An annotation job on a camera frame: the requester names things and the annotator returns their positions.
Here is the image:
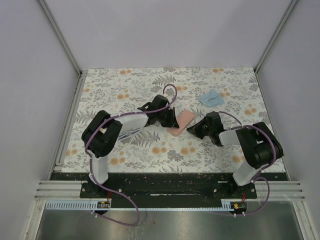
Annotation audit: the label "blue cleaning cloth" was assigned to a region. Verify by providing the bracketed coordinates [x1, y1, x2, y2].
[198, 89, 225, 108]

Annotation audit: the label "pink glasses case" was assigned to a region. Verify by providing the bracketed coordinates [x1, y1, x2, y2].
[167, 110, 195, 137]

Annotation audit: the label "white frame sunglasses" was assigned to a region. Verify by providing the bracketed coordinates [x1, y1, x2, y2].
[117, 127, 143, 141]

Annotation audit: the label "right aluminium frame post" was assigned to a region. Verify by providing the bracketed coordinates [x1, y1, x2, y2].
[253, 0, 300, 75]

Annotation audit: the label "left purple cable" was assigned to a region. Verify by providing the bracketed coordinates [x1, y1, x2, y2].
[84, 84, 178, 227]

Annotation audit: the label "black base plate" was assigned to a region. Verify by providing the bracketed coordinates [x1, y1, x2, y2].
[49, 171, 258, 201]

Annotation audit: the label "white cable duct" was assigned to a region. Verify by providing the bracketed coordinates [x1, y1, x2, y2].
[45, 199, 234, 212]

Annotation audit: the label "floral table mat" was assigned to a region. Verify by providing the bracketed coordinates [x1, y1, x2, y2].
[61, 67, 270, 173]

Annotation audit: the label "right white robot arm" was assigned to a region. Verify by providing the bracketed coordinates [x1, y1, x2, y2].
[186, 111, 284, 198]

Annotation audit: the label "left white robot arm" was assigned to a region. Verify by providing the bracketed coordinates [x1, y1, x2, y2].
[81, 94, 180, 198]

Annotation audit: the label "aluminium frame post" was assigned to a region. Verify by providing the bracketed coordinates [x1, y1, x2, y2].
[253, 0, 300, 75]
[36, 0, 83, 76]

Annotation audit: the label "left aluminium frame post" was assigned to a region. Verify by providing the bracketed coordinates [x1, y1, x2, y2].
[36, 0, 83, 76]

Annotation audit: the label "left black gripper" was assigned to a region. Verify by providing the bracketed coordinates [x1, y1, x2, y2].
[156, 106, 179, 128]

